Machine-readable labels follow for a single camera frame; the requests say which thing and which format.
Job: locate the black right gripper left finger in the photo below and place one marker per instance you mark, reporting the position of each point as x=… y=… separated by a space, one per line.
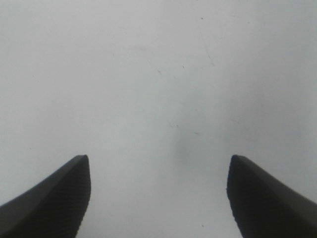
x=54 y=208

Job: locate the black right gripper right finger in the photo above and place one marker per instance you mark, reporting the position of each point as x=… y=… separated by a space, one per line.
x=264 y=207

